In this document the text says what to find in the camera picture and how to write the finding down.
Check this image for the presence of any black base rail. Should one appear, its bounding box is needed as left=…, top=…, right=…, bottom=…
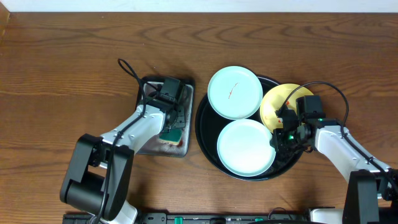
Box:
left=62, top=212, right=312, bottom=224

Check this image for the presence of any black rectangular soapy tray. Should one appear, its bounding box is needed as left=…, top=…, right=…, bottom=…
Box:
left=138, top=76, right=195, bottom=157

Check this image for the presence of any yellow plate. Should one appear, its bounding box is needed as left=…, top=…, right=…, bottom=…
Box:
left=260, top=83, right=313, bottom=133

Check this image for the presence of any black round serving tray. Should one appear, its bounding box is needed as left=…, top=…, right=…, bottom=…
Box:
left=195, top=96, right=302, bottom=181

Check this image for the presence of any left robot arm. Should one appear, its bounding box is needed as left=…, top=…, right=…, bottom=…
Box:
left=60, top=92, right=193, bottom=223

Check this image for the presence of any green yellow sponge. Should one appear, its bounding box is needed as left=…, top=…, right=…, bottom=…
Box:
left=159, top=129, right=183, bottom=146

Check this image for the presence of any light blue plate red blob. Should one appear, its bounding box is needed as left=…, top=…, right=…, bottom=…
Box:
left=216, top=119, right=276, bottom=177

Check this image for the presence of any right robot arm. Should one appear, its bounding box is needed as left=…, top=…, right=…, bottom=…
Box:
left=271, top=108, right=397, bottom=223

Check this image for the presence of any light blue streaked plate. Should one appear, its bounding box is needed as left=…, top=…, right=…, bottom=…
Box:
left=207, top=66, right=263, bottom=120

